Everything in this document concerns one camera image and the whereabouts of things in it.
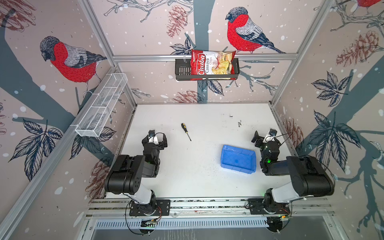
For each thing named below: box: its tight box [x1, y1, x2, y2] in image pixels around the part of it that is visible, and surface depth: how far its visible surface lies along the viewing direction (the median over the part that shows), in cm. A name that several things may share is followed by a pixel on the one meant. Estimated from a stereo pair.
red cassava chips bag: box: [190, 50, 237, 81], surface depth 90 cm
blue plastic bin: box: [220, 144, 256, 175], surface depth 92 cm
